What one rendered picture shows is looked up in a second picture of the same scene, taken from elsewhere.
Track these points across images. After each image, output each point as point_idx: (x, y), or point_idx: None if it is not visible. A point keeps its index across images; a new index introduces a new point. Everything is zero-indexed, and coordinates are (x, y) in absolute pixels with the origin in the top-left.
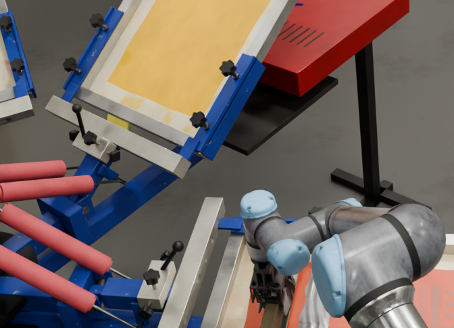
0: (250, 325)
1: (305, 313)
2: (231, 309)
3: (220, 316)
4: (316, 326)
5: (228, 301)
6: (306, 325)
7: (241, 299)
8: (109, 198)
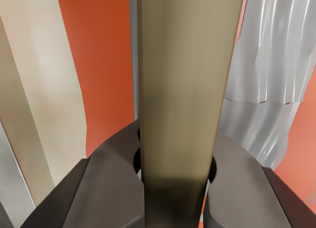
0: (98, 110)
1: (242, 66)
2: (27, 60)
3: (9, 122)
4: (269, 110)
5: (3, 31)
6: (242, 108)
7: (37, 17)
8: None
